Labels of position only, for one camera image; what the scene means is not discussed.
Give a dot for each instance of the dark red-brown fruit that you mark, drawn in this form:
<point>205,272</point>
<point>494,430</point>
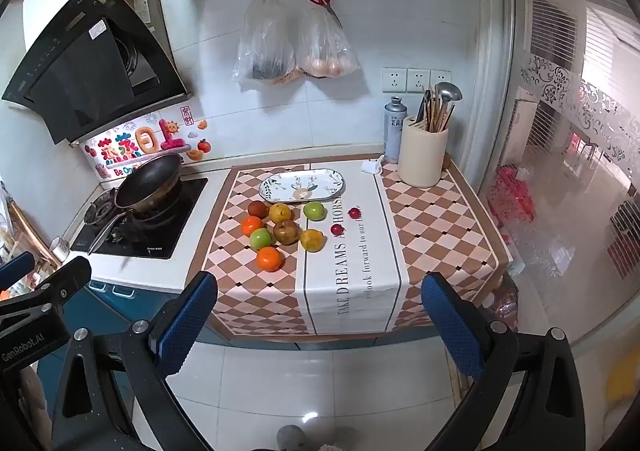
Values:
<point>257,207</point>

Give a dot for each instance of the plastic bag with onions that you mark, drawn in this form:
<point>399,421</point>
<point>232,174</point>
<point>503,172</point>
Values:
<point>325,51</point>

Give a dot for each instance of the yellow pear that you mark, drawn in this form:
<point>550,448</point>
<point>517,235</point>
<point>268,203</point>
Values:
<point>280,212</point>
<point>312,239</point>

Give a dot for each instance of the checkered tablecloth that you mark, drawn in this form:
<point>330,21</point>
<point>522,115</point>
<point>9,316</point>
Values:
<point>430,226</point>

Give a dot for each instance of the bundle of chopsticks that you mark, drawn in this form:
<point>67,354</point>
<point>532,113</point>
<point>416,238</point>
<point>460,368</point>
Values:
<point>432,113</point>

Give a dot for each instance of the small red fruit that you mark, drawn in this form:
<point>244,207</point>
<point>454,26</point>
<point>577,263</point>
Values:
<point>355,212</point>
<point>336,229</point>

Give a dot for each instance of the grey bottle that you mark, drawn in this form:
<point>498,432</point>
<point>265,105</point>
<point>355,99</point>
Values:
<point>393,131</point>

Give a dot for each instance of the patterned oval plate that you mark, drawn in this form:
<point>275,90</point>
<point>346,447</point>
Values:
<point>300,183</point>

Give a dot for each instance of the orange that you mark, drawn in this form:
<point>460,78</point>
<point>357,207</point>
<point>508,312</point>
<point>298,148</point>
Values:
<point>270,258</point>
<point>251,226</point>

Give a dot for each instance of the red plastic bag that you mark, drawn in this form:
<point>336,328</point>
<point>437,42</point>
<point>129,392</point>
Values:
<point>510,196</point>

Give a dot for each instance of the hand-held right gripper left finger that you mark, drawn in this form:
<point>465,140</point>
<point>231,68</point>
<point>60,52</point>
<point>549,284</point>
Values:
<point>190,316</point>

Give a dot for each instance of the green apple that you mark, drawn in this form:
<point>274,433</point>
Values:
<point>261,238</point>
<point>314,210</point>

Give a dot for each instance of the black range hood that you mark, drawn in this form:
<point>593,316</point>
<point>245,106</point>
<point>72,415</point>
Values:
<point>75,66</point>

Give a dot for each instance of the brown pear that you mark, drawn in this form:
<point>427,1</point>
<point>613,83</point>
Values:
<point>286,232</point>

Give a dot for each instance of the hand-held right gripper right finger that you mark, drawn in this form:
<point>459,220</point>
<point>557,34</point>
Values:
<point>450,326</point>

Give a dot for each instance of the teal base cabinet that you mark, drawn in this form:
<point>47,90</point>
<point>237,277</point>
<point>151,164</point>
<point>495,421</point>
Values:
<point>125,303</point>

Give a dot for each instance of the cream utensil holder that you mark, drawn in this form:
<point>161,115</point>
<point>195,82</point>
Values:
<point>422,158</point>

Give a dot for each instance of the black gas stove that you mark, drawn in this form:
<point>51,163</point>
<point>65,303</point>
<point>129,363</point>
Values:
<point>160,236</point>

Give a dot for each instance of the grey slipper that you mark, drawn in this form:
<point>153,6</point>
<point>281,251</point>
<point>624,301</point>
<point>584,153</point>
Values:
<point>292,438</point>

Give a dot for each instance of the black wok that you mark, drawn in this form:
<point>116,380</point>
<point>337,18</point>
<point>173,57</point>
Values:
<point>150,181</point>

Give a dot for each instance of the white wall outlet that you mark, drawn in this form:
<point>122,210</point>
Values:
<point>440,77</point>
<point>417,80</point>
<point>393,79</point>

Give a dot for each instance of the glass sliding door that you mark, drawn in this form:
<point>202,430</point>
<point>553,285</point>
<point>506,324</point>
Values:
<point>575,181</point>

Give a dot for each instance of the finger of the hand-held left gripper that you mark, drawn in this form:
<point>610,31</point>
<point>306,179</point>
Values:
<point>15,267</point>
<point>62,283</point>

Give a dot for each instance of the colourful wall sticker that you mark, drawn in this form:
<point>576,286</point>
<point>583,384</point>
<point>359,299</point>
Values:
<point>150,138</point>

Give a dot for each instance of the white crumpled tissue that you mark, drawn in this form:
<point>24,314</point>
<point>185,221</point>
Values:
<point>372,166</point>

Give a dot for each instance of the small white cup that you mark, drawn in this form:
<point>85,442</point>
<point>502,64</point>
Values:
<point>59,249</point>

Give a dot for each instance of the metal ladle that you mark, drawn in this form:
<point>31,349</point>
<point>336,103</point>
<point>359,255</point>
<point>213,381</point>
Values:
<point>447,91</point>

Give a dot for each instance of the plastic bag with dark contents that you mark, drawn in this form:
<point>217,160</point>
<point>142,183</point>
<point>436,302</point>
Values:
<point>265,46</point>

